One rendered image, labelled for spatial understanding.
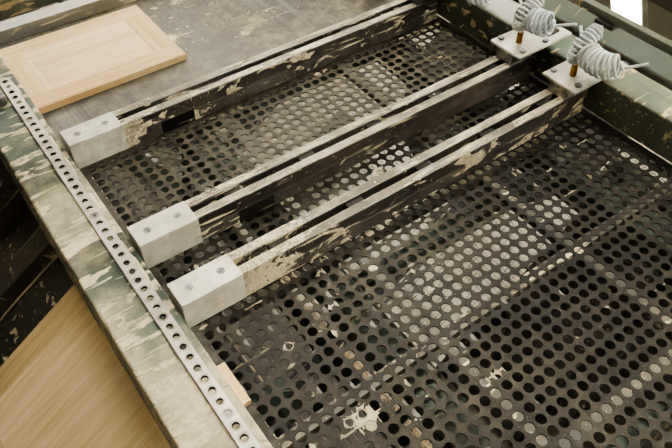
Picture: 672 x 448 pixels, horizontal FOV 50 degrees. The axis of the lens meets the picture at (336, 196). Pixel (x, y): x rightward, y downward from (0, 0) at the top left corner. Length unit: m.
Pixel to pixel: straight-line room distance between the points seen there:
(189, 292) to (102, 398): 0.43
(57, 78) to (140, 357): 0.93
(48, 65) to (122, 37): 0.21
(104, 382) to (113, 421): 0.09
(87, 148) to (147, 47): 0.45
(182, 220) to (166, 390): 0.36
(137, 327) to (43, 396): 0.51
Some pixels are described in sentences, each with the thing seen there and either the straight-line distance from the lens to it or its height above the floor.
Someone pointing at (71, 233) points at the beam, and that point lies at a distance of 1.50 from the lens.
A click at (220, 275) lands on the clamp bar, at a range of 1.33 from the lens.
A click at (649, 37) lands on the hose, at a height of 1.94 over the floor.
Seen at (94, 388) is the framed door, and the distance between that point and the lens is 1.68.
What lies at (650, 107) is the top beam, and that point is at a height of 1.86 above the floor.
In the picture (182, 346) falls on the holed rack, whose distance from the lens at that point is 1.28.
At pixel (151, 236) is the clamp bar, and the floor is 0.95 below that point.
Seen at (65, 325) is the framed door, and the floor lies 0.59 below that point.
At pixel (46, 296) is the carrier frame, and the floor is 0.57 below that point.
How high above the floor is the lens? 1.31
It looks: 3 degrees down
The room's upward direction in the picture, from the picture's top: 42 degrees clockwise
